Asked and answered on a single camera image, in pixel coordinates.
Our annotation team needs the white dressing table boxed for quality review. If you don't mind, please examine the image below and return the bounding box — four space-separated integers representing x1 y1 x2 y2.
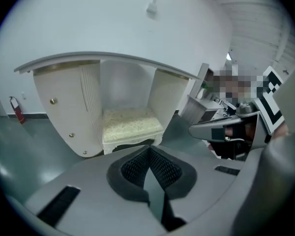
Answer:
13 51 200 158

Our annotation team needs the white wall junction box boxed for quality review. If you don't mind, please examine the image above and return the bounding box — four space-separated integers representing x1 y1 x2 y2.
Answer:
146 2 158 18

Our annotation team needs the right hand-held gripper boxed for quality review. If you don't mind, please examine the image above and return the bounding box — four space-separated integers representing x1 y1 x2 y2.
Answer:
188 65 285 161

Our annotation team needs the person's right forearm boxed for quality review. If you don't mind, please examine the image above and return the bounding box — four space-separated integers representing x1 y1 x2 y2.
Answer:
272 124 290 140

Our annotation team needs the red fire extinguisher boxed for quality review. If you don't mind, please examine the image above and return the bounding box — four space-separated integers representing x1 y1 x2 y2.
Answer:
8 96 27 125

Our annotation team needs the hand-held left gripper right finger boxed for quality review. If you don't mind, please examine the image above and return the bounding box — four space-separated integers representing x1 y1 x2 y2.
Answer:
149 145 246 232

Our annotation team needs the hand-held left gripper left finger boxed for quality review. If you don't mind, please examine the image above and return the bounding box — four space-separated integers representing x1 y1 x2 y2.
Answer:
24 145 168 236

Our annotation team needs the grey side cabinet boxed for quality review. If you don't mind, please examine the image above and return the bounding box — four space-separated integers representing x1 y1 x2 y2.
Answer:
180 62 225 125

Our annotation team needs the person's head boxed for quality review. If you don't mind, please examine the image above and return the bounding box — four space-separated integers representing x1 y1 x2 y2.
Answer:
206 67 264 103

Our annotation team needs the cream floral cushioned stool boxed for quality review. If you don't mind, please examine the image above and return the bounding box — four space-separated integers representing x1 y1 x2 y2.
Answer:
102 107 166 156

